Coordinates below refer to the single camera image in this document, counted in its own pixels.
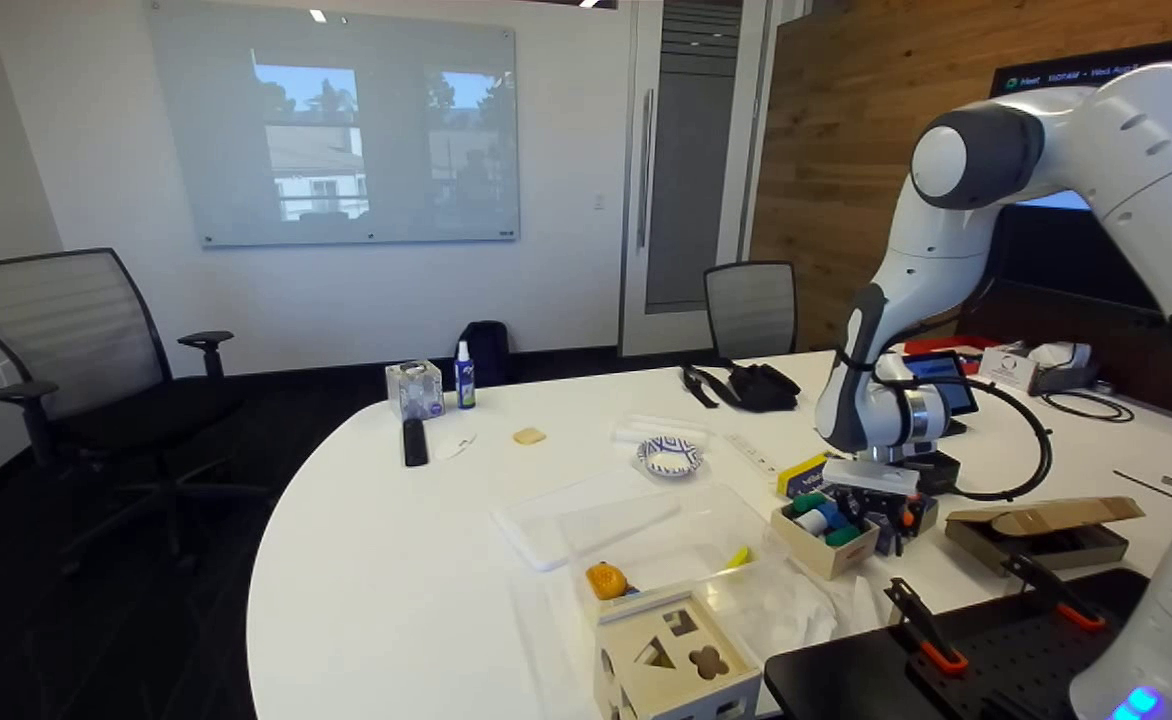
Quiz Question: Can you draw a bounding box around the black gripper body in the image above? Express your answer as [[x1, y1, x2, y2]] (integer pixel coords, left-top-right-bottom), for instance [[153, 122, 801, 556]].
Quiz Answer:
[[871, 479, 950, 528]]

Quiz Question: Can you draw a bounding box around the small wooden box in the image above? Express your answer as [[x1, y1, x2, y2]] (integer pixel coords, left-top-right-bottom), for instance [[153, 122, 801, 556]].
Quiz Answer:
[[770, 487, 882, 580]]

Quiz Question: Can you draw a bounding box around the wooden shape sorter box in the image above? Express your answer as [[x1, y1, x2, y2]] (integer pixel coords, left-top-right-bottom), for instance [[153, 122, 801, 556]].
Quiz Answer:
[[593, 594, 765, 720]]

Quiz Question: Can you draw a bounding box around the grey framed tablet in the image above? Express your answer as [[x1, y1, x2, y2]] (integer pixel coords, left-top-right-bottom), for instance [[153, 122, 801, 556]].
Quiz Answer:
[[901, 348, 982, 420]]

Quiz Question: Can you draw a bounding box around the black base mat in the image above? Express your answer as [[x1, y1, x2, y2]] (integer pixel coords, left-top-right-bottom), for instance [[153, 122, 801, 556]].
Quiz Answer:
[[762, 567, 1156, 720]]

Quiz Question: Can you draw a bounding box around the white grey device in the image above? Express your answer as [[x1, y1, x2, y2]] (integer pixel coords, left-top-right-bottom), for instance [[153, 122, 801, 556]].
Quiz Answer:
[[1026, 340, 1106, 400]]

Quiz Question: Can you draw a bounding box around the clear plastic bin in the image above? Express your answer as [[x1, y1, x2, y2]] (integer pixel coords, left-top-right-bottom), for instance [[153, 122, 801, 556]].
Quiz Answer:
[[568, 514, 782, 634]]

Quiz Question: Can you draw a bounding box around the black office chair back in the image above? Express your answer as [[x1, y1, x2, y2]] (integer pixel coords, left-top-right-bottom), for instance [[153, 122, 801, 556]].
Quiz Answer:
[[701, 258, 801, 366]]

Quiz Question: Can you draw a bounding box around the orange round toy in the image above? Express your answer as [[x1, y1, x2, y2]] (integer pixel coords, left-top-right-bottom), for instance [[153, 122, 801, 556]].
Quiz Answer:
[[583, 559, 638, 604]]

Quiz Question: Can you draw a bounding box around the clear plastic bin lid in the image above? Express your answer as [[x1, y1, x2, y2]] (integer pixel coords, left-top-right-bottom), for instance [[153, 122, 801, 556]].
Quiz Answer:
[[497, 485, 684, 572]]

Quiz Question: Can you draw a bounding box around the glass door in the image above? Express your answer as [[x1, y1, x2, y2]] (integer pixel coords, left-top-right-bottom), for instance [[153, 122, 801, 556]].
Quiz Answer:
[[620, 0, 777, 359]]

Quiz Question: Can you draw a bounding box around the blue spray bottle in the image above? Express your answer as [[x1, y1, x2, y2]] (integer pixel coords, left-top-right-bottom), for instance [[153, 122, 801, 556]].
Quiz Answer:
[[451, 337, 480, 413]]

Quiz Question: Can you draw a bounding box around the black remote control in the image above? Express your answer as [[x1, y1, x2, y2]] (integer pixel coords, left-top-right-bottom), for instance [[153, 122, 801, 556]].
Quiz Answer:
[[401, 413, 434, 473]]

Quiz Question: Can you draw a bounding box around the small clear plastic container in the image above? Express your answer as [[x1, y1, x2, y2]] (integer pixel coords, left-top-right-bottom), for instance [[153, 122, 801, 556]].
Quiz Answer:
[[385, 357, 448, 425]]

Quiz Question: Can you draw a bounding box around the glass whiteboard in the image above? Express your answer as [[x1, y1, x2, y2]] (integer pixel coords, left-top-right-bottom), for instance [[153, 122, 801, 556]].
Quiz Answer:
[[144, 0, 523, 258]]

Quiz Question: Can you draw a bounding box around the large black mesh office chair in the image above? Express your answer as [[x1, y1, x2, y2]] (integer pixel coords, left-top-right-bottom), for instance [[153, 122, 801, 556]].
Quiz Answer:
[[0, 245, 249, 567]]

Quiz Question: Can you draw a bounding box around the black clamp orange handle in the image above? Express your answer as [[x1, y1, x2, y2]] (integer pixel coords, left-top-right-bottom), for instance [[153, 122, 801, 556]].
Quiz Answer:
[[1002, 554, 1114, 638], [882, 576, 978, 680]]

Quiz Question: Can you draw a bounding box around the thick black cable loop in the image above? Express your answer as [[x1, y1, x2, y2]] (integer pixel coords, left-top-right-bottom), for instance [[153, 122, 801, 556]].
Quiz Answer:
[[958, 378, 1061, 507]]

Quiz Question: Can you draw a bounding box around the black pouch with strap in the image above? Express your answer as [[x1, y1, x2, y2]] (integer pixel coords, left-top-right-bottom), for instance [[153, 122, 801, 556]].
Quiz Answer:
[[680, 357, 806, 417]]

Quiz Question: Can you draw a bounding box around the thin black cable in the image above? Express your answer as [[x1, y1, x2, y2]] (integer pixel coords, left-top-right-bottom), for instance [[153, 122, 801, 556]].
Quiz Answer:
[[1040, 384, 1139, 427]]

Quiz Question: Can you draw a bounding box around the wall television screen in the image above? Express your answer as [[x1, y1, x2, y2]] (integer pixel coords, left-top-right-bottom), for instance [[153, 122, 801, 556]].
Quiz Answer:
[[984, 34, 1172, 316]]

